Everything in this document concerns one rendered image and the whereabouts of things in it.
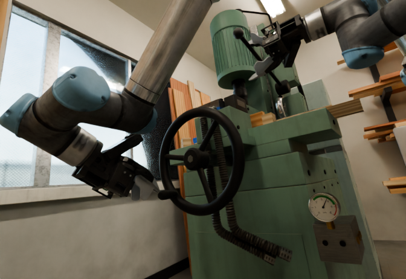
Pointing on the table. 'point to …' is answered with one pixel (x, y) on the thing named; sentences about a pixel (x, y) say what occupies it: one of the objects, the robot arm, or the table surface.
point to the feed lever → (281, 88)
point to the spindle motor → (231, 49)
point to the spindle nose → (239, 89)
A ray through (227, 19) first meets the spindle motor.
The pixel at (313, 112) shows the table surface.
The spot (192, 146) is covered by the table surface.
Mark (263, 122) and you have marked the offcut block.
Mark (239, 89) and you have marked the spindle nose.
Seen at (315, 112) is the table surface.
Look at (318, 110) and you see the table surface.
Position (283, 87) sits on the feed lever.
